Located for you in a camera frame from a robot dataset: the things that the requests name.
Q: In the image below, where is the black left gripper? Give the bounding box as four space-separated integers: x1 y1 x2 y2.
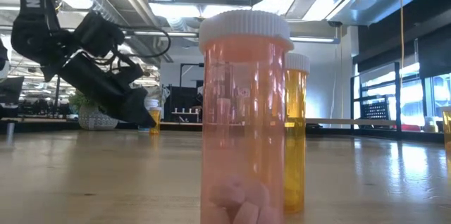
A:
58 51 158 128

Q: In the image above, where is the green plant in patterned pot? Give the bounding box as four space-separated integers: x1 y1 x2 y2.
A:
68 89 119 132

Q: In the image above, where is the ceiling tube light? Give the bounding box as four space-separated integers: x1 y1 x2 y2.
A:
289 36 342 44
121 30 199 39

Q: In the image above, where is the pink pill bottle white cap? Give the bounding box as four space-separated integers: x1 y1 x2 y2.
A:
198 8 295 224

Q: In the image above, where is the black monitor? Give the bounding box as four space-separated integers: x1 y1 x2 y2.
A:
0 75 25 106

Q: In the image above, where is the yellow pill bottle white cap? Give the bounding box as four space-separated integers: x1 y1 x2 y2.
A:
283 52 311 214

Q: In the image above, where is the black perforated crate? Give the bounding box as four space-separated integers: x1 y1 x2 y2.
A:
359 101 393 122

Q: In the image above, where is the red low object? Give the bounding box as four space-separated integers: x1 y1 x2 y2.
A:
401 123 424 132

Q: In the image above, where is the cream small jar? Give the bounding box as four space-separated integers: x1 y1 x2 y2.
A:
424 116 438 133

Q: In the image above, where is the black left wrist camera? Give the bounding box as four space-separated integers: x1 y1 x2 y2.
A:
73 11 126 58

